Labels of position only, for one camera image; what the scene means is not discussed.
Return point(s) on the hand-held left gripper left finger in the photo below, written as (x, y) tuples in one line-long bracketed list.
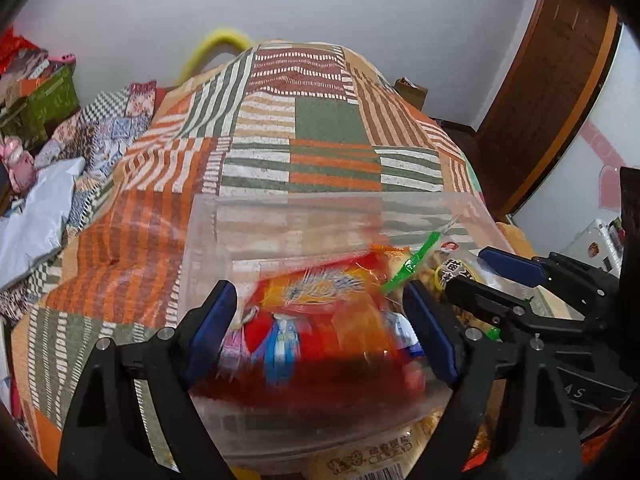
[(216, 321)]

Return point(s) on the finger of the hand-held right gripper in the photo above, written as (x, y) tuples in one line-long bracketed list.
[(510, 265), (480, 297)]

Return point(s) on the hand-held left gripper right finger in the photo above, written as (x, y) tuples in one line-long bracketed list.
[(434, 336)]

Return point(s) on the clear snack bag green seal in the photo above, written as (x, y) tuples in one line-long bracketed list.
[(452, 267)]

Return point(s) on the red snack packet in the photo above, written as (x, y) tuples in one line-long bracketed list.
[(320, 310)]

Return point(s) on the clear plastic container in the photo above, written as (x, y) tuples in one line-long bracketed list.
[(300, 232)]

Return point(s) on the white carton box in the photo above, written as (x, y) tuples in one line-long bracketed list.
[(592, 245)]

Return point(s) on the yellow snack packet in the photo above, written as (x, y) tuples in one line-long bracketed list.
[(370, 455)]

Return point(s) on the brown wooden door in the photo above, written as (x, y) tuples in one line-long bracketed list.
[(545, 100)]

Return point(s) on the brown cardboard box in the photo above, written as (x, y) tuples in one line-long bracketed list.
[(412, 91)]

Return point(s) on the white plastic bag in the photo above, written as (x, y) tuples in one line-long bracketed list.
[(35, 220)]

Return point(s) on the striped patchwork blanket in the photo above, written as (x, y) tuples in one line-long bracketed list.
[(310, 130)]

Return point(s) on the checked patchwork quilt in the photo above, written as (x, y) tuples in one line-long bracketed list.
[(105, 130)]

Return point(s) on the pink plush toy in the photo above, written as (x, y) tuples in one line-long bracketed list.
[(17, 162)]

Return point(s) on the yellow foam tube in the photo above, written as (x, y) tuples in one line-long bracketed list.
[(215, 42)]

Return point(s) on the green storage box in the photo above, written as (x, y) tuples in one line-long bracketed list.
[(40, 105)]

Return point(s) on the red patterned packet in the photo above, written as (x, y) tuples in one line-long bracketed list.
[(12, 50)]

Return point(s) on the pink wall sticker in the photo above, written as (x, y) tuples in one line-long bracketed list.
[(607, 180)]

